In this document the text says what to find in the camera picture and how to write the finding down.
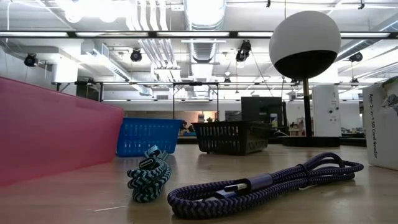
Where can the pink plastic bin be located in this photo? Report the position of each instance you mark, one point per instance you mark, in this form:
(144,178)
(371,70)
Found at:
(46,130)

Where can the black plastic basket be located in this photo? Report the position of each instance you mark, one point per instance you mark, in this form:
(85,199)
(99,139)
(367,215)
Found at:
(230,137)

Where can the white card reader box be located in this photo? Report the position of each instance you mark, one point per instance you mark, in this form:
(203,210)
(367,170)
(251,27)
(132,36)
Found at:
(385,140)

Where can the black ceiling camera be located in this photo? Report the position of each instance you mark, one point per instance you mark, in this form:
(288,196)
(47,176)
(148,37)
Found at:
(136,56)
(356,57)
(30,59)
(243,51)

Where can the white black globe lamp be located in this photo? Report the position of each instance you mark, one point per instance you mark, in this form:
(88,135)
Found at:
(304,34)

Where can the blue plastic basket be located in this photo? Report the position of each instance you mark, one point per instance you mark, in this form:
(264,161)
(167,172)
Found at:
(140,133)

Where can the black computer monitor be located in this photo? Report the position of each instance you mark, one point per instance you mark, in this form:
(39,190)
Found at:
(258,109)

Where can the white pillar cabinet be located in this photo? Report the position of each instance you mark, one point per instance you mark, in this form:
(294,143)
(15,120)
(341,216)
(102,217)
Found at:
(326,112)

